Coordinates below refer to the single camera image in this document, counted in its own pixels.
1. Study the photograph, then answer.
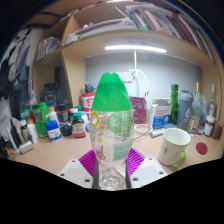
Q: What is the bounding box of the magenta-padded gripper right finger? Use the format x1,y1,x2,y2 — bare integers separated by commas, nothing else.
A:
125,147,169,190

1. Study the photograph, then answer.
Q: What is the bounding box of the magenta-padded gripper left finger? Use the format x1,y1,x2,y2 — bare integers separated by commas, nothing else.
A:
57,149,100,190

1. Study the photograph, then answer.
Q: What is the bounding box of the clear bottle with green cap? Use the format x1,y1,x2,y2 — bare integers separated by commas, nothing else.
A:
89,72,135,192

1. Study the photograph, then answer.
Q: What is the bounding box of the pale teal hairbrush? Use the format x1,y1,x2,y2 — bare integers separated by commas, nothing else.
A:
149,123,178,139

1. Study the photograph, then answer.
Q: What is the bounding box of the dark supplement bottle green cap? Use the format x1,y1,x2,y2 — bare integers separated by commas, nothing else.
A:
71,112,87,139

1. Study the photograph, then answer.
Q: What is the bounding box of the white bottle with blue label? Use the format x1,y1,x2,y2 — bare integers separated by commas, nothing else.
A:
44,120,63,143

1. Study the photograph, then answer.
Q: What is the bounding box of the white bottle with orange cap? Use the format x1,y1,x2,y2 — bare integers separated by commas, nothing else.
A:
27,118,40,145

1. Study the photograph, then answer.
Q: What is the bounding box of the blue and white carton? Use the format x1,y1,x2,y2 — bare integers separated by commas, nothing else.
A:
148,97,173,130

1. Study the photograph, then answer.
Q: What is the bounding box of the flat round red coaster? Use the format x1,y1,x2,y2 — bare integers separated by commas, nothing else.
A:
195,141,209,156

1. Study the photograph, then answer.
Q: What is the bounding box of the magenta pouch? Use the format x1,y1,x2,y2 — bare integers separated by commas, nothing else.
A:
129,96,148,125

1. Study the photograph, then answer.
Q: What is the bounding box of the grey shaker bottle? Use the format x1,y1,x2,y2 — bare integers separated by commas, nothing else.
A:
176,89,195,132

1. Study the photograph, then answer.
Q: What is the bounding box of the green plastic container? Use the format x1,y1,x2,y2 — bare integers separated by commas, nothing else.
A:
31,102,50,123

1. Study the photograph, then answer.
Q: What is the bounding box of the red and white canister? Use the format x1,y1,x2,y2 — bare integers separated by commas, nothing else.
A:
81,92,96,114

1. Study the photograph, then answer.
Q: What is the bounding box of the green glass bottle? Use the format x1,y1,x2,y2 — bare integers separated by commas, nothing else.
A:
169,83,180,125

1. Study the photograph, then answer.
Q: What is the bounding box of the blue plastic bag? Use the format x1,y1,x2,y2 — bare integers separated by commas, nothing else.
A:
191,94,208,133

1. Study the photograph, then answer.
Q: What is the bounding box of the clear glass bottle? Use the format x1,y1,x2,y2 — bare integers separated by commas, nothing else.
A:
207,83,218,118

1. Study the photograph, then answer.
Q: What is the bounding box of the yellow-capped bottle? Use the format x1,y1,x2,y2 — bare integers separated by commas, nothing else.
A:
194,81,202,104

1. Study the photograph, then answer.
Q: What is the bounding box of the wooden shelf unit with books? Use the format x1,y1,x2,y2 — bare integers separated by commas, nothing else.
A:
31,0,224,128

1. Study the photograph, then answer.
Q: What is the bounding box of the hanging dark clothing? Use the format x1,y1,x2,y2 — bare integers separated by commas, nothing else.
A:
0,29,34,118

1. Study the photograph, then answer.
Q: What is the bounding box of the white LED light bar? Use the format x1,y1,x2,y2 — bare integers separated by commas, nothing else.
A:
104,44,168,54

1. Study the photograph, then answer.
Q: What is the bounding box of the white mug with green handle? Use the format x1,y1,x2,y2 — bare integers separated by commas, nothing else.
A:
157,127,192,168

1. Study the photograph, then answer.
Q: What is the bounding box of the white cable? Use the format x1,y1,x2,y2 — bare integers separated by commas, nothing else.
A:
128,68,150,98

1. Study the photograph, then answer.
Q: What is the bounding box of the white wall power outlet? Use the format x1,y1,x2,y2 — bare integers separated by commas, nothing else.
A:
117,71,134,84

